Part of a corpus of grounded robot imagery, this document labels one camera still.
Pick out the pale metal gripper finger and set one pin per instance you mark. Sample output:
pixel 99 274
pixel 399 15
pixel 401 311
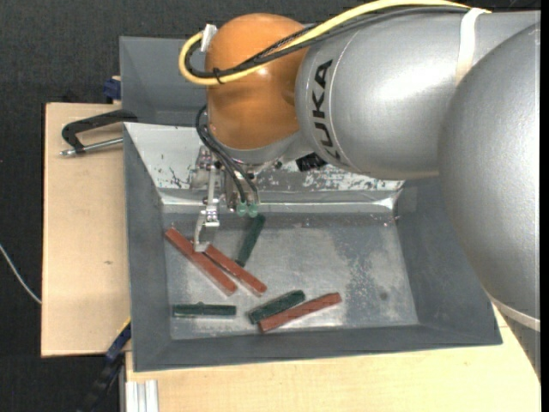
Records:
pixel 211 219

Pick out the red-brown flat block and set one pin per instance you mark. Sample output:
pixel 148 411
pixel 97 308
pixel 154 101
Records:
pixel 188 247
pixel 240 273
pixel 300 311

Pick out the dark green flat block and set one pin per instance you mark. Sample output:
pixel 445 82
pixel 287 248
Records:
pixel 251 238
pixel 276 305
pixel 203 310

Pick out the grey metal bin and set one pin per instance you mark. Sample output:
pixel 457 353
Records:
pixel 300 268

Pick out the pale wood flat board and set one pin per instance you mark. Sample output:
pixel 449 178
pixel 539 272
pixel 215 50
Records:
pixel 81 230

